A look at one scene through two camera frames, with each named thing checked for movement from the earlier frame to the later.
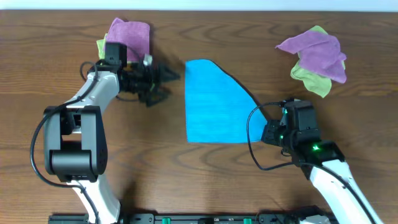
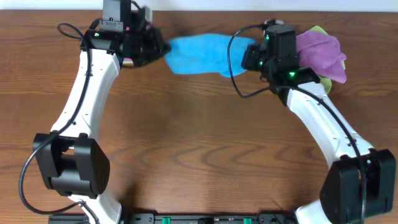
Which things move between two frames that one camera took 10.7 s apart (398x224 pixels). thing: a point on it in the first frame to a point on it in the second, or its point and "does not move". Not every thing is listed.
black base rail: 201,218 does not move
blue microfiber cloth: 217,107 to 206,53
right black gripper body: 275,134 to 256,61
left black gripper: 152,82 to 153,45
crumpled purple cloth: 318,52 does not move
